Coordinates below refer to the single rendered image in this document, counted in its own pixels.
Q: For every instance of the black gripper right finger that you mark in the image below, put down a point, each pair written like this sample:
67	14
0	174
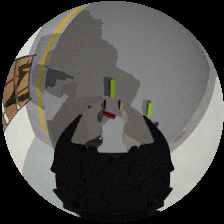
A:
141	132

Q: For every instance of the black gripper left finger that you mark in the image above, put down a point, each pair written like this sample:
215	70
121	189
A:
85	130

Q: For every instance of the dark red rod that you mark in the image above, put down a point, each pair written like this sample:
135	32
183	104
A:
112	116

